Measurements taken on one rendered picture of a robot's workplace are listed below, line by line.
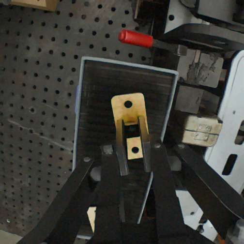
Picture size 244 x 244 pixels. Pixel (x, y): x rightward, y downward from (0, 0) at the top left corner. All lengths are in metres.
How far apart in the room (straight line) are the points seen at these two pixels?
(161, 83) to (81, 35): 0.52
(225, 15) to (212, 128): 0.22
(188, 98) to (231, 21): 0.15
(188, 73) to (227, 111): 0.18
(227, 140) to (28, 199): 0.98
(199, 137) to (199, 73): 0.13
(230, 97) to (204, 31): 0.27
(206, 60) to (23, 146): 0.81
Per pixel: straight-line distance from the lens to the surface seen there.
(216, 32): 0.28
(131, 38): 0.29
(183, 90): 0.36
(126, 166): 0.17
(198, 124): 0.41
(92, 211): 0.40
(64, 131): 0.84
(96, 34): 0.75
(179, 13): 0.50
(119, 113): 0.23
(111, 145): 0.16
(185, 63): 0.38
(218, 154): 0.57
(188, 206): 0.49
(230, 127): 0.55
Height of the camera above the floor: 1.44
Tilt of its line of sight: 70 degrees down
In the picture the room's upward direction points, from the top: 177 degrees counter-clockwise
